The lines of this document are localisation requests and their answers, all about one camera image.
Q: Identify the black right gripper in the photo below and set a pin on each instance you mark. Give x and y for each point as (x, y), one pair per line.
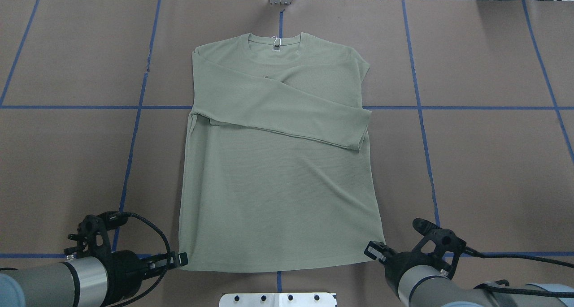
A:
(400, 264)

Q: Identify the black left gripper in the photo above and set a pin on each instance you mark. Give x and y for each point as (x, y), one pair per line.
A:
(124, 268)

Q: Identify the olive green long-sleeve shirt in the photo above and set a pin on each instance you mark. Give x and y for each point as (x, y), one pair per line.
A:
(277, 166)

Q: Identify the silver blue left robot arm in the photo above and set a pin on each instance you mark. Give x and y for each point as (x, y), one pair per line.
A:
(92, 275)

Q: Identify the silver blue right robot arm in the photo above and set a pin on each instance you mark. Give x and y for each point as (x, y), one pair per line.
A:
(422, 277)

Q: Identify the white central pedestal column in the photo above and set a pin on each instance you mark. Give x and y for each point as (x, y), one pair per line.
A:
(296, 299)

